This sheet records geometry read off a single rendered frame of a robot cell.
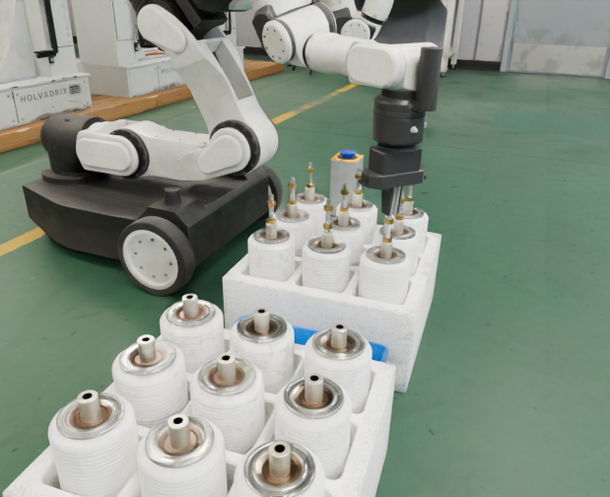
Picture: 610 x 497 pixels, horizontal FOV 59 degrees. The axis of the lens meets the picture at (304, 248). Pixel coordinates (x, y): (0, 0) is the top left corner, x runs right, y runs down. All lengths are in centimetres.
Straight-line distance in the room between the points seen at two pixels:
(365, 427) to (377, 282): 34
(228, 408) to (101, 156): 106
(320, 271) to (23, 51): 251
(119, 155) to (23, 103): 152
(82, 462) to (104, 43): 320
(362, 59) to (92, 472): 70
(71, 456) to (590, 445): 84
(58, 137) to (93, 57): 205
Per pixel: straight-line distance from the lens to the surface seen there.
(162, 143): 154
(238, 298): 111
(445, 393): 113
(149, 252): 139
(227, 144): 137
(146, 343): 75
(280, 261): 108
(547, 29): 602
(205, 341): 84
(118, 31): 366
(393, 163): 94
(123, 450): 70
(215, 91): 142
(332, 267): 104
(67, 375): 121
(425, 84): 90
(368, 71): 92
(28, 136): 298
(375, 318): 102
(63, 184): 176
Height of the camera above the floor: 71
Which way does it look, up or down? 26 degrees down
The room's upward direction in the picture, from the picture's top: 1 degrees clockwise
